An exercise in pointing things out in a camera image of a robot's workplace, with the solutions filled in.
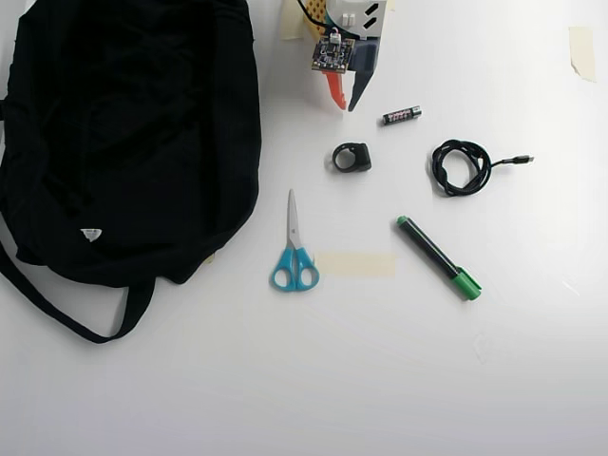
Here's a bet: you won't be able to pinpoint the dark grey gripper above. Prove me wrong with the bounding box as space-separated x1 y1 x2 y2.
325 39 382 113

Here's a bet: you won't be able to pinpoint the green black marker pen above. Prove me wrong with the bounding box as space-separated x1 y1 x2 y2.
395 215 484 302

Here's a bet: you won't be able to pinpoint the black fabric bag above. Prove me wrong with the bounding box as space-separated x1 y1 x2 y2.
0 0 263 345

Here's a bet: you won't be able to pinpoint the black AAA battery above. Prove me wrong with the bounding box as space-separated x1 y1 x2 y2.
380 105 423 127

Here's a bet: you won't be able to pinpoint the yellow perforated base block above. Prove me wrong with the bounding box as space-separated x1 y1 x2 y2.
302 0 333 44

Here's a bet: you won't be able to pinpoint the wide beige masking tape strip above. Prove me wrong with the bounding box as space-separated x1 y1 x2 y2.
315 252 397 279

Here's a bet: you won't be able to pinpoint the torn beige masking tape strip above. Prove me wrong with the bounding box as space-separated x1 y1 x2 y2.
568 26 598 85

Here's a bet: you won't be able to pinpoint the camera circuit board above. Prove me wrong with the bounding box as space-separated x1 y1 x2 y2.
311 34 357 77

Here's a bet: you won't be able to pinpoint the black plastic ring clamp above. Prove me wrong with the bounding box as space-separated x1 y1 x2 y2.
331 142 372 175

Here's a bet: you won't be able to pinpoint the black camera cable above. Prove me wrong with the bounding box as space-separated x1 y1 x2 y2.
296 0 330 29

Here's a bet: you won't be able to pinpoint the black coiled USB cable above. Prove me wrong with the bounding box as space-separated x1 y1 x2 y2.
429 138 535 199

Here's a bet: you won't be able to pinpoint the blue handled scissors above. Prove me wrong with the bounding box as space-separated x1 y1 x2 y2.
270 188 320 293

